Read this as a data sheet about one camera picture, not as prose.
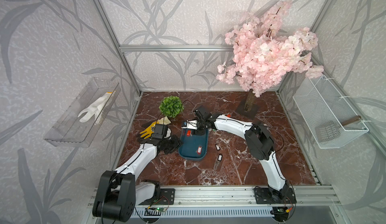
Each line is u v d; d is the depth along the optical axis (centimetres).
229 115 105
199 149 89
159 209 70
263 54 59
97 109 64
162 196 72
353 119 62
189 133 98
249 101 99
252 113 108
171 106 94
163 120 101
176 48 199
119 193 40
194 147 91
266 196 72
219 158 87
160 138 68
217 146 91
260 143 54
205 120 74
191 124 80
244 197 75
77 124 66
